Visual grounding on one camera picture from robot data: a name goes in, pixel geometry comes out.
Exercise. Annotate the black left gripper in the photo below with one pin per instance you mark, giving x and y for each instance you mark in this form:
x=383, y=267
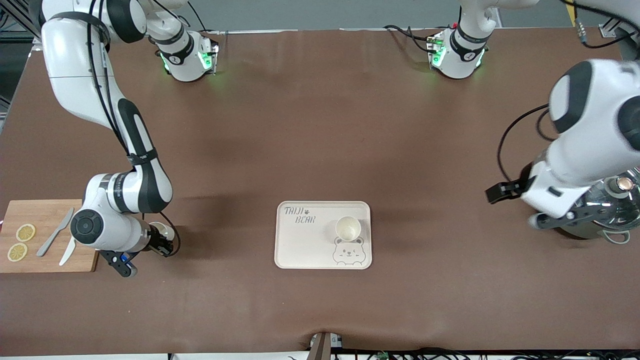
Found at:
x=506, y=191

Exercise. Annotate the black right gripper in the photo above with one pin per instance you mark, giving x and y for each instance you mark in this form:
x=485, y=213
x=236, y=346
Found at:
x=161, y=244

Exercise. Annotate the white plastic cup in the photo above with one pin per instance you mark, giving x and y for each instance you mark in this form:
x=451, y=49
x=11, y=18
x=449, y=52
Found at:
x=348, y=228
x=169, y=231

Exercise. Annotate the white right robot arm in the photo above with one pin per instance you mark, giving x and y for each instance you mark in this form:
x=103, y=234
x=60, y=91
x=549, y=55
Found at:
x=75, y=60

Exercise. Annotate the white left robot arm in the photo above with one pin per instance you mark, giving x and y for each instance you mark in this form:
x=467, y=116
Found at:
x=590, y=150

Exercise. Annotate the beige bear print tray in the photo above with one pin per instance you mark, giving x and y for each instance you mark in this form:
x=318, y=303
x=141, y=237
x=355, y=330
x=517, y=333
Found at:
x=305, y=245

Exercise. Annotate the grey-green electric cooking pot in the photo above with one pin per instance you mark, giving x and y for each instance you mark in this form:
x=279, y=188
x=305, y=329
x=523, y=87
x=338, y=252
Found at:
x=590, y=231

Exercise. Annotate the white plastic knife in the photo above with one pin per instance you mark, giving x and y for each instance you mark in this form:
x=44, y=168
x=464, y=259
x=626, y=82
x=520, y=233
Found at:
x=66, y=255

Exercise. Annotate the grey plastic knife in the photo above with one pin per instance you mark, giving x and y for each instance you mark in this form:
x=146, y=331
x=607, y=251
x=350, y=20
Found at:
x=54, y=234

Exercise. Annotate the glass pot lid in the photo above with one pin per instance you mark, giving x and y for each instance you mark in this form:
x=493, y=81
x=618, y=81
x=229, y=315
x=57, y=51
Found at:
x=617, y=205

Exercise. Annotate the bamboo cutting board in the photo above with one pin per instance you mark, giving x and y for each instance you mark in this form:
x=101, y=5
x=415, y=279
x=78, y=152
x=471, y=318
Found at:
x=30, y=212

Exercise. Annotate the lemon slice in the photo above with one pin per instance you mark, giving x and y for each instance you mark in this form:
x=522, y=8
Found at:
x=25, y=232
x=17, y=252

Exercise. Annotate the brown table cover mat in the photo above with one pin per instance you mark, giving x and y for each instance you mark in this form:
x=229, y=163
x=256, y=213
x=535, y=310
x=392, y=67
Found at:
x=320, y=125

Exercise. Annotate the camera stand post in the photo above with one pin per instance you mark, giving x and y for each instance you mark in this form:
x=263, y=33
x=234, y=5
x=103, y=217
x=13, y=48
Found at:
x=322, y=347

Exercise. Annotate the aluminium frame profile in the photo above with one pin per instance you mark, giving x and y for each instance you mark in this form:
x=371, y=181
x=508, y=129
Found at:
x=15, y=20
x=620, y=27

